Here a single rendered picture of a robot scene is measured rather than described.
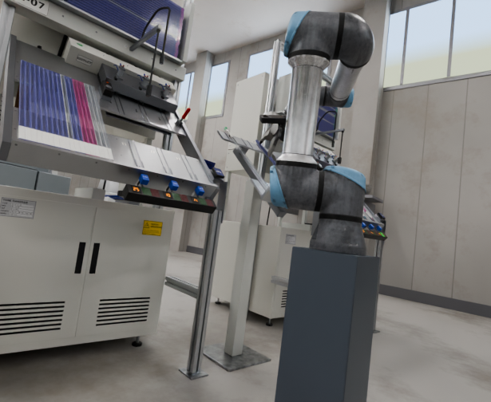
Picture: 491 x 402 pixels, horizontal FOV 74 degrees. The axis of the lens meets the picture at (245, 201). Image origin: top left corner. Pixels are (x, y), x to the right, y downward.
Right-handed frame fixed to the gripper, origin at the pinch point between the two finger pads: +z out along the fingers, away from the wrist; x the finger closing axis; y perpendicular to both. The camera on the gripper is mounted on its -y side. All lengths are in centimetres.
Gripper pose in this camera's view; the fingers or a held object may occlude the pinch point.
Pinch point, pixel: (262, 149)
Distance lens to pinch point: 149.8
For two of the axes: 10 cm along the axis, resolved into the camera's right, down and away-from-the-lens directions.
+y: 8.2, 3.5, 4.5
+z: -5.2, 7.7, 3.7
